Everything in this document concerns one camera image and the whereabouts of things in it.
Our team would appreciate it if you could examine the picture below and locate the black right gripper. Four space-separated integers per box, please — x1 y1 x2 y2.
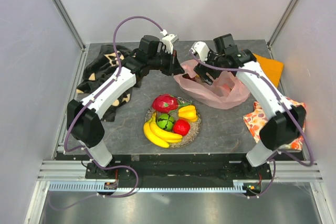
193 47 224 86

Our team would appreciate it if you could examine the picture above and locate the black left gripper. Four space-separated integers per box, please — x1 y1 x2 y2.
149 49 185 77

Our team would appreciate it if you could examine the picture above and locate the pink plastic bag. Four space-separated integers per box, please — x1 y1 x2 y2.
174 60 250 110

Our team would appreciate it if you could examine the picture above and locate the red fake dragon fruit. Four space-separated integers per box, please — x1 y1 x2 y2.
152 94 192 113

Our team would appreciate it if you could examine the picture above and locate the yellow fake bell pepper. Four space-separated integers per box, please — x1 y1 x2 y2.
178 105 198 122

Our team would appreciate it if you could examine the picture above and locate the green fake watermelon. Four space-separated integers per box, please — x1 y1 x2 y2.
156 113 175 131

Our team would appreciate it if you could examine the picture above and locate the red fake apple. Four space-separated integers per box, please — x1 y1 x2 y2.
172 119 191 136

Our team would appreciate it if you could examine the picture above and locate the yellow fake banana bunch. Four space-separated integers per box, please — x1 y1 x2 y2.
143 112 183 148

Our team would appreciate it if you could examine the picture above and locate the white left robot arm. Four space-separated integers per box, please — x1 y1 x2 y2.
67 34 184 178

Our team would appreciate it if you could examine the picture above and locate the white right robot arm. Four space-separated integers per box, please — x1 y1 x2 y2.
190 34 306 179

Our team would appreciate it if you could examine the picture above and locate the speckled round plate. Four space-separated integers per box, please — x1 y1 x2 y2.
144 99 202 149

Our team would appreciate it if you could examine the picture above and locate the black flower patterned cloth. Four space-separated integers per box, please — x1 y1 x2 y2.
76 45 135 122

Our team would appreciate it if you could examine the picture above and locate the floral patterned cloth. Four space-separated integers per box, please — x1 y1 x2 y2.
243 101 303 151

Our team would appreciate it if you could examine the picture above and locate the orange folded cloth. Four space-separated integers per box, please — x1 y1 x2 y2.
254 54 284 88

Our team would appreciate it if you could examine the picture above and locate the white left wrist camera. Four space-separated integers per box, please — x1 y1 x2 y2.
161 34 179 54

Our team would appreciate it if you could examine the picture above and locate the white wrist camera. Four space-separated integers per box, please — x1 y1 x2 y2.
191 41 210 62
161 34 179 54

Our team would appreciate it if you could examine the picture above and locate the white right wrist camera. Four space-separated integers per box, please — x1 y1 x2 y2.
191 41 210 62

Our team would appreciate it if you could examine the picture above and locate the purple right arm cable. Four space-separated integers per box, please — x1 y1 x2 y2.
189 49 315 199

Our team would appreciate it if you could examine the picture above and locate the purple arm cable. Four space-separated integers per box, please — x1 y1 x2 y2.
189 49 315 199
48 15 169 210

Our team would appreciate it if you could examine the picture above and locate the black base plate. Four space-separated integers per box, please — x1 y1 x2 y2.
85 153 271 180

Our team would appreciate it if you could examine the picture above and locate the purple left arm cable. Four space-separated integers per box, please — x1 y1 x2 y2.
48 15 169 210

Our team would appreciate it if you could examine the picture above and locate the grey slotted cable duct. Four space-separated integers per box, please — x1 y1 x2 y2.
49 181 246 193

